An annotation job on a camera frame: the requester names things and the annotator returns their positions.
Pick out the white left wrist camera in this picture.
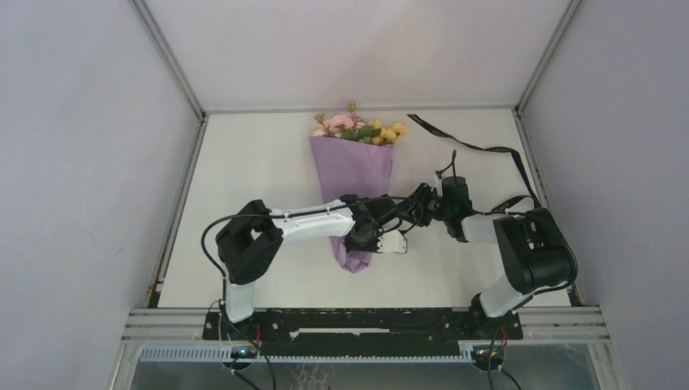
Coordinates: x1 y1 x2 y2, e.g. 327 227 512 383
376 230 408 254

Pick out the pink purple wrapping paper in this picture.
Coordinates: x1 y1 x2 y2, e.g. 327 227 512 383
310 136 394 274

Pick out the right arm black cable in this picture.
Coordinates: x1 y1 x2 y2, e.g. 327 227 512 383
433 149 580 351

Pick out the black ribbon strap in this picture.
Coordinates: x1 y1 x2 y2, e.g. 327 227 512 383
406 113 542 214

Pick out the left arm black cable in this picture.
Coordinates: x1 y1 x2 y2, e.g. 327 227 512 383
200 196 421 345

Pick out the pink fake flower stem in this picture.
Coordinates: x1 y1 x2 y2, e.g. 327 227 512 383
323 102 366 141
312 113 330 137

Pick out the yellow fake flower stem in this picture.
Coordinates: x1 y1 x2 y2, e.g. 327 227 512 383
366 119 399 146
390 123 407 138

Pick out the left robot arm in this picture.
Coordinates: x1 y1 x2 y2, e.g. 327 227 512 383
201 194 407 339

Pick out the white cable duct rail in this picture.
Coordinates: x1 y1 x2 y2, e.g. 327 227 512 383
139 344 475 363

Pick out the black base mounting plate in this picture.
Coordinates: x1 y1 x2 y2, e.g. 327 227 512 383
201 308 523 356

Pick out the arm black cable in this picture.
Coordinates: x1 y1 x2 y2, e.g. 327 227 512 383
433 149 580 351
200 196 421 345

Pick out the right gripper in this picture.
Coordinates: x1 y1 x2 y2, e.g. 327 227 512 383
397 181 452 227

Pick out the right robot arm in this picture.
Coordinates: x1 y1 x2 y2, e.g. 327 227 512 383
397 176 579 338

